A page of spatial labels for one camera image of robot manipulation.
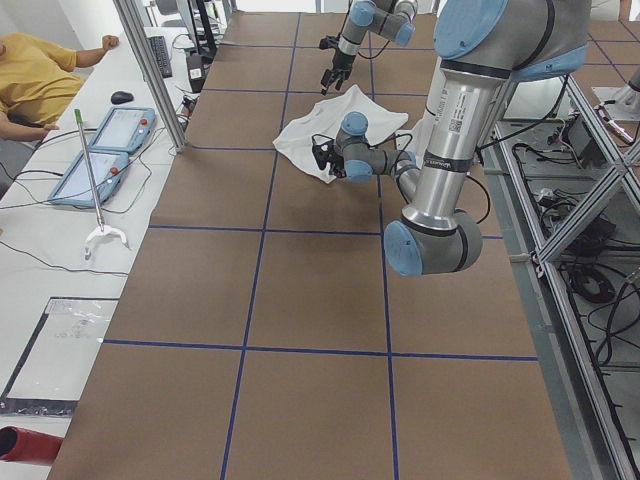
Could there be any red cylinder object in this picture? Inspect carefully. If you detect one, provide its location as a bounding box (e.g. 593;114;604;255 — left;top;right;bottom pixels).
1;426;64;466

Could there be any black keyboard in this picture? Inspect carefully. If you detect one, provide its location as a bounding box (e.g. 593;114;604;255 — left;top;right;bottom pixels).
147;35;173;78

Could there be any white long-sleeve printed shirt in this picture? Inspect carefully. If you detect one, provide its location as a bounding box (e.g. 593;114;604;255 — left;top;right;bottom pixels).
273;85;409;184

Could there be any clear plastic bag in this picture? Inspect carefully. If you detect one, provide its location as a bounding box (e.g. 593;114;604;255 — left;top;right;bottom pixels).
1;297;118;418

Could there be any upper blue teach pendant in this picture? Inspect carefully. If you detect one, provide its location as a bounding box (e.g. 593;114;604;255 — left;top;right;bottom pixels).
89;106;156;154

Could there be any black computer mouse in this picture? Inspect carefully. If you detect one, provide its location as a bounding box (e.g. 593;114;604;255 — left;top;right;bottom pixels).
110;91;134;105

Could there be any person in yellow shirt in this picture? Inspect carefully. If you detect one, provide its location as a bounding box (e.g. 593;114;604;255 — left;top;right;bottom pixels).
1;33;119;142

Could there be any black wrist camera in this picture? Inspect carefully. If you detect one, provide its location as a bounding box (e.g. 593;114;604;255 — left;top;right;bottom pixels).
318;35;340;50
311;134;334;171

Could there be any aluminium frame post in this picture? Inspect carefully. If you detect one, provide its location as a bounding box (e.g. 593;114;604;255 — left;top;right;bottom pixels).
113;0;187;153

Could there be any reacher grabber stick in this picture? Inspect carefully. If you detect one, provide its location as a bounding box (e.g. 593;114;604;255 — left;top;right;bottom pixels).
74;109;129;260

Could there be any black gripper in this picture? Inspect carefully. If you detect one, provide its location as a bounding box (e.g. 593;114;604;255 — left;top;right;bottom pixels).
326;146;346;179
321;49;356;95

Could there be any blue teach pendant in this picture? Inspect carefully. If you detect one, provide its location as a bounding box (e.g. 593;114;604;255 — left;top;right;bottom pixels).
89;106;156;154
47;150;131;209

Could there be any lower blue teach pendant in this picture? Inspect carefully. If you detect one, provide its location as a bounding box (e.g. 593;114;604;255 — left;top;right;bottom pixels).
47;150;131;209

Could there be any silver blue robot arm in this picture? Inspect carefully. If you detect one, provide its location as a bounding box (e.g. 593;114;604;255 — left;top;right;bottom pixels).
312;1;592;276
319;0;418;95

